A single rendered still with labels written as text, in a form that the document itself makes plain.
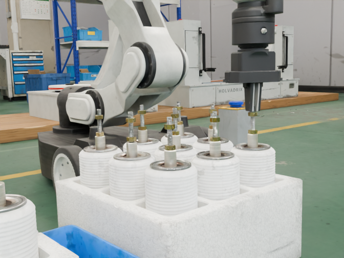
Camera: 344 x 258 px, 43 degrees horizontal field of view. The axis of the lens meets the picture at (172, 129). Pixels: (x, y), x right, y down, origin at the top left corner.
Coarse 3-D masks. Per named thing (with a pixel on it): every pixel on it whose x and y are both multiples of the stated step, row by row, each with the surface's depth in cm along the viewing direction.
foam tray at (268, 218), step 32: (64, 192) 95; (96, 192) 88; (256, 192) 85; (288, 192) 91; (64, 224) 96; (96, 224) 86; (128, 224) 77; (160, 224) 70; (192, 224) 72; (224, 224) 78; (256, 224) 84; (288, 224) 92; (160, 256) 71; (192, 256) 73; (224, 256) 79; (256, 256) 85; (288, 256) 93
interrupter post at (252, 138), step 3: (249, 135) 93; (252, 135) 92; (255, 135) 92; (249, 138) 93; (252, 138) 92; (255, 138) 92; (249, 141) 93; (252, 141) 92; (255, 141) 92; (249, 144) 93; (252, 144) 93; (255, 144) 93; (249, 147) 93; (252, 147) 93; (255, 147) 93
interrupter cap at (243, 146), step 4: (236, 144) 95; (240, 144) 96; (244, 144) 96; (260, 144) 95; (264, 144) 95; (268, 144) 94; (236, 148) 93; (240, 148) 91; (244, 148) 91; (248, 148) 90; (252, 148) 90; (256, 148) 90; (260, 148) 90; (264, 148) 90; (268, 148) 91
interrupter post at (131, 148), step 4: (128, 144) 86; (132, 144) 86; (136, 144) 86; (128, 148) 86; (132, 148) 86; (136, 148) 86; (128, 152) 86; (132, 152) 86; (136, 152) 86; (128, 156) 86; (132, 156) 86; (136, 156) 87
